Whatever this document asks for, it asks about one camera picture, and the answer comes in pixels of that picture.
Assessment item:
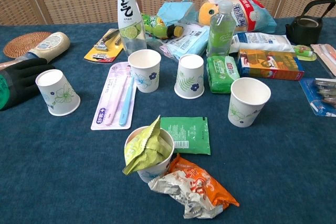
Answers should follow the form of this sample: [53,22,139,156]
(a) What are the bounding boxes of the green tissue pack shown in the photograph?
[206,55,244,95]

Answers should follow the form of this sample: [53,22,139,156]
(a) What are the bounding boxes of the black teapot with handle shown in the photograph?
[285,0,336,46]

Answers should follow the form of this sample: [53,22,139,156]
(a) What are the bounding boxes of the paper cup green flower print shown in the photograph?
[227,77,271,128]

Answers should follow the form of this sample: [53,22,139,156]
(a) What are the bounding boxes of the green foil sachet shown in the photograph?
[160,116,212,156]

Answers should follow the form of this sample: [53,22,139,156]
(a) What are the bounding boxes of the paper cup large green flower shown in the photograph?
[35,69,81,117]

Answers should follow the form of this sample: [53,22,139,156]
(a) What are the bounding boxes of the green drink bottle yellow cap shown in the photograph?
[141,13,184,39]

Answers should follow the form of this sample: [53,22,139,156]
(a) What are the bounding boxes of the clear lime soda bottle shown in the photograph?
[115,0,148,57]

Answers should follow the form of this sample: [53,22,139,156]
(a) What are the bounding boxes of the blue battery blister pack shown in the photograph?
[299,77,336,118]

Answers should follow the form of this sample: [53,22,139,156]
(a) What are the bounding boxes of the yellow-green snack wrapper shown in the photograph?
[122,115,174,176]

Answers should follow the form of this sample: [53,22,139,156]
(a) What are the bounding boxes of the orange and blue carton box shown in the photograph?
[237,48,305,81]

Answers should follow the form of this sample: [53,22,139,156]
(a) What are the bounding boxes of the paper cup green fern print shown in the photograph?
[174,54,205,100]

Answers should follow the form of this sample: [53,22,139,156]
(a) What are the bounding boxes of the yellow plush toy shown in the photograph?
[198,0,220,26]

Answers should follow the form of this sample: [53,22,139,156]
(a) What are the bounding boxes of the pale pink strip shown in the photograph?
[0,60,27,71]

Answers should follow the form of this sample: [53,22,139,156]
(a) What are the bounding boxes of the beige cylindrical tube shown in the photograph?
[15,31,71,65]

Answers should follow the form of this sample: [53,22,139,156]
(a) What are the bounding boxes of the paper cup holding wrapper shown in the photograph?
[124,126,175,184]

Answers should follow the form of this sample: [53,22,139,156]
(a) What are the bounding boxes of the black rubber glove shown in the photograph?
[0,58,56,112]

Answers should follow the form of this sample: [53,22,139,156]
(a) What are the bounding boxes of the light blue bag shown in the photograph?
[156,0,199,23]

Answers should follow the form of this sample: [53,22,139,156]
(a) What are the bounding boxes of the orange crumpled snack wrapper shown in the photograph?
[148,153,240,219]

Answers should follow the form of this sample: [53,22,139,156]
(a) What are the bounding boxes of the paper cup blue flower print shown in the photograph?
[128,49,162,93]

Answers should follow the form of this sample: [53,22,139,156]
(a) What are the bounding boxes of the woven rattan coaster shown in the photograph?
[3,31,53,59]

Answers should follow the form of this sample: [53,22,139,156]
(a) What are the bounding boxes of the blue white red plastic pack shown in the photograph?
[207,0,278,34]

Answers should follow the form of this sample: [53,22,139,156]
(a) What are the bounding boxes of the clear pink toothbrush package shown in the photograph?
[310,43,336,78]

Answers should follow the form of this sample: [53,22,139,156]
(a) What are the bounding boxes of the white wipes pack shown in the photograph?
[229,32,296,54]

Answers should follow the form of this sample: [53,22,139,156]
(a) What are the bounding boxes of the yellow razor blister pack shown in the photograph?
[83,28,124,64]

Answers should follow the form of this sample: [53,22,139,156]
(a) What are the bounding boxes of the pink toothbrush blister pack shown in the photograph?
[90,61,138,131]

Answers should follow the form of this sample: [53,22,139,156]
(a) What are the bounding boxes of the light blue wipes pack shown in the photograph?
[159,22,211,62]

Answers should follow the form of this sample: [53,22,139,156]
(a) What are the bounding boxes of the green label water bottle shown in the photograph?
[206,0,236,58]

